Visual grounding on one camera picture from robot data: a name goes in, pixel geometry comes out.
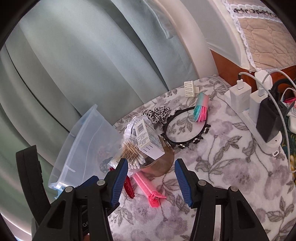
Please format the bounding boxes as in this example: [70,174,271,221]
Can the red hair claw clip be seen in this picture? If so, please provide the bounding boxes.
[106,166,135,203]

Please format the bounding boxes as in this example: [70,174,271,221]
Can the pink hair clip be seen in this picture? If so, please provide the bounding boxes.
[133,172,166,208]

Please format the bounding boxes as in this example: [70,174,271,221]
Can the bag of cotton swabs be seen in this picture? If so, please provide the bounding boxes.
[107,115,152,177]

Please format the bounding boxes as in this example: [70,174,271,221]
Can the round brown mirror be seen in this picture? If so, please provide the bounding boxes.
[141,136,175,177]

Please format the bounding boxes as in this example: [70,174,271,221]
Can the black beaded headband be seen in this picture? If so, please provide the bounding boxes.
[161,107,211,149]

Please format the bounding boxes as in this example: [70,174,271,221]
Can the small white blue carton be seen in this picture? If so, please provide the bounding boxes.
[135,119,165,160]

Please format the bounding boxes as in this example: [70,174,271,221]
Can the pink teal hair ties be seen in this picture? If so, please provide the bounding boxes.
[193,92,209,123]

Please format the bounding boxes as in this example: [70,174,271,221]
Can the leopard print scrunchie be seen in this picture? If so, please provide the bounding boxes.
[141,106,171,125]

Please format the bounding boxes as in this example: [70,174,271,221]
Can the clear plastic storage bin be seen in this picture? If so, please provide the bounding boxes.
[48,104,121,194]

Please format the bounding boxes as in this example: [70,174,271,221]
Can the white power strip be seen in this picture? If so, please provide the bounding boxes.
[224,89,283,158]

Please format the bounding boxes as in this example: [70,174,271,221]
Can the floral grey table cloth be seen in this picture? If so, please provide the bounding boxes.
[109,77,295,240]

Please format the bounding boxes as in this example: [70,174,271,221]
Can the black charger adapter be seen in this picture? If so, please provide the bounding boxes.
[256,95,283,143]

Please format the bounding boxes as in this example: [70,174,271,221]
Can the green curtain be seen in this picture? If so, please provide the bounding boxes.
[1,1,198,218]

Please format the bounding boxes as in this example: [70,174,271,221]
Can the white charger adapter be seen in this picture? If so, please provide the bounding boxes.
[249,87,268,123]
[229,79,251,113]

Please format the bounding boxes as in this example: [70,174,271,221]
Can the white comb piece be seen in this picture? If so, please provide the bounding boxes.
[184,81,199,97]

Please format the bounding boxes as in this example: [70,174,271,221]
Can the beige quilted lace cover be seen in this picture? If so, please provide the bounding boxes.
[221,1,295,71]

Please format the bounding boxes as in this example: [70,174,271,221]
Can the white charging cable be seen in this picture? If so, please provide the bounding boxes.
[238,69,296,173]

